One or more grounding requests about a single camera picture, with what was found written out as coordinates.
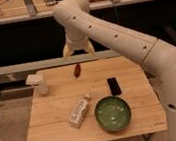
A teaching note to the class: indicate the black phone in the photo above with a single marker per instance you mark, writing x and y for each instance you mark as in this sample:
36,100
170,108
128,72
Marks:
114,87

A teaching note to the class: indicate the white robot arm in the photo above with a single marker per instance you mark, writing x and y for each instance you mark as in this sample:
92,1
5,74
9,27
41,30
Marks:
154,55

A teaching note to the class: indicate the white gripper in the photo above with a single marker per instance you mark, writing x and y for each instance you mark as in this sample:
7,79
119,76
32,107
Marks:
79,43

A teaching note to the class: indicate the green bowl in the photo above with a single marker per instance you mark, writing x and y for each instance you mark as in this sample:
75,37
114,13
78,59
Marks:
113,113

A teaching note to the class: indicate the small brown bottle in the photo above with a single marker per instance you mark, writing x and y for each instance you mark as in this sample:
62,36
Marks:
77,70

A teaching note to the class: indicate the black device on bench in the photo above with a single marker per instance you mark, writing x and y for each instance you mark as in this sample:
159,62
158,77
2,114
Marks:
49,2

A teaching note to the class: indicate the white plastic bottle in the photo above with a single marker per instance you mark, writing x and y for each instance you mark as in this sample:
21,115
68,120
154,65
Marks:
78,113

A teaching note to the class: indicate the wooden table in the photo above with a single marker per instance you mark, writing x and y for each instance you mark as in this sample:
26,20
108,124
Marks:
66,113

